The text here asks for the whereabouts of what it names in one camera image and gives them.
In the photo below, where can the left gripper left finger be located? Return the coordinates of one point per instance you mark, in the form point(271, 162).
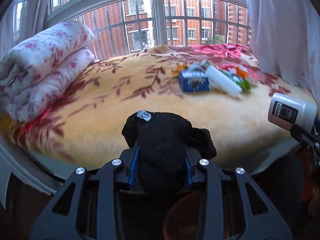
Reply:
point(87, 205)

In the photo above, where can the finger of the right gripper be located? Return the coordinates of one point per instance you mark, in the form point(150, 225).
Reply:
point(306, 139)

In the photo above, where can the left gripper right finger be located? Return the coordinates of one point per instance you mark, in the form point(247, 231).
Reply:
point(260, 217)

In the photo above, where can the white plastic bottle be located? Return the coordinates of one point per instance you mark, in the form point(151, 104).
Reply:
point(285, 111)

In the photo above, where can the black sock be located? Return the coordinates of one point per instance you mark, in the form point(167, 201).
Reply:
point(162, 139)

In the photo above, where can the orange plastic trash bucket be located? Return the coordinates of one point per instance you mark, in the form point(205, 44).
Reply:
point(182, 220)

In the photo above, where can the green orange snack wrapper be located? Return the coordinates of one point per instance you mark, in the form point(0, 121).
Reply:
point(233, 75)

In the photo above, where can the yellow floral plush blanket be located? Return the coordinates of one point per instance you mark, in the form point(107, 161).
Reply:
point(84, 127)

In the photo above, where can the white tube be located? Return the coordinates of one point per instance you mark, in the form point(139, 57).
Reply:
point(220, 81)

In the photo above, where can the white sheer right curtain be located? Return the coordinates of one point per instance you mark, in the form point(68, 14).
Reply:
point(285, 40)

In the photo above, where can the white sheer curtain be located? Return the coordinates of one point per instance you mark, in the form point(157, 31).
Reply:
point(285, 40)
point(22, 20)

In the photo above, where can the blue cardboard box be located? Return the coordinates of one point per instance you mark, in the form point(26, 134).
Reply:
point(193, 80)

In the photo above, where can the orange toy dinosaur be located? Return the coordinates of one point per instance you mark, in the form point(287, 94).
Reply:
point(179, 67)

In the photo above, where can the folded pink floral quilt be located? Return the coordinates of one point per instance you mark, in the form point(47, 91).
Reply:
point(37, 72)

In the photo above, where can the white sheer left curtain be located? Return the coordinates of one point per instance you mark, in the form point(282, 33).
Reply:
point(22, 20)

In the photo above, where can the window with metal grille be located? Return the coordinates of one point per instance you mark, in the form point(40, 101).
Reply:
point(128, 26)

